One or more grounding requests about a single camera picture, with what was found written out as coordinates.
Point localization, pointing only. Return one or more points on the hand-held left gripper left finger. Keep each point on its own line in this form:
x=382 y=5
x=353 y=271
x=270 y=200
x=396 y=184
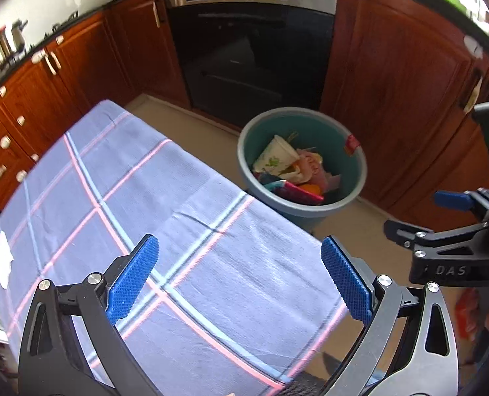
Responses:
x=131 y=280

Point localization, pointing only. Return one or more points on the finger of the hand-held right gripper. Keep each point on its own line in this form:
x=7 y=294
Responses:
x=453 y=200
x=426 y=237

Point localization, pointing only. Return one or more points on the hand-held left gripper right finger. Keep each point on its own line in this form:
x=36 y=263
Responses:
x=347 y=284

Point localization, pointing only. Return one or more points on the orange peel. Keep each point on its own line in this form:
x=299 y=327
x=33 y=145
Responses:
x=312 y=189

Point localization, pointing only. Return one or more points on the red chip bag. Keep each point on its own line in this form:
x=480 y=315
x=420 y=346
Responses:
x=296 y=193

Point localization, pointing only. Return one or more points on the teal plastic bin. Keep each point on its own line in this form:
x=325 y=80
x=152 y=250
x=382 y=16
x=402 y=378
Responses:
x=331 y=132

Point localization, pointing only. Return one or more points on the white leaf-print paper cup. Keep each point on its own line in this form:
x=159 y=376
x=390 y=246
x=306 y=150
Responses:
x=275 y=156

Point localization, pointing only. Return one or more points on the red patterned cloth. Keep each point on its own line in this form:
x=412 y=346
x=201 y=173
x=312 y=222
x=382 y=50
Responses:
x=467 y=313

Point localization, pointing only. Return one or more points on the blue checked tablecloth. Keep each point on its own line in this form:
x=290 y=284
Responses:
x=145 y=181

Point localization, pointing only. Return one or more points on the white crumpled tissue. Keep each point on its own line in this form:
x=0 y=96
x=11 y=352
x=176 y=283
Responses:
x=2 y=258

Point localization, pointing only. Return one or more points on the brown wooden kitchen cabinets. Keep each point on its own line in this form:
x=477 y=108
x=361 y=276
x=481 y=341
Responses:
x=393 y=70

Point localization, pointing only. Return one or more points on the black built-in oven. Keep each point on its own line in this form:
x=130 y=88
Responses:
x=248 y=62

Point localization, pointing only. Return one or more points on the black gas stove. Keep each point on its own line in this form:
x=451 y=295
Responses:
x=61 y=26

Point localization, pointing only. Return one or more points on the steel pressure cooker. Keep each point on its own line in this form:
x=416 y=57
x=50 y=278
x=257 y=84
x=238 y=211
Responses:
x=5 y=45

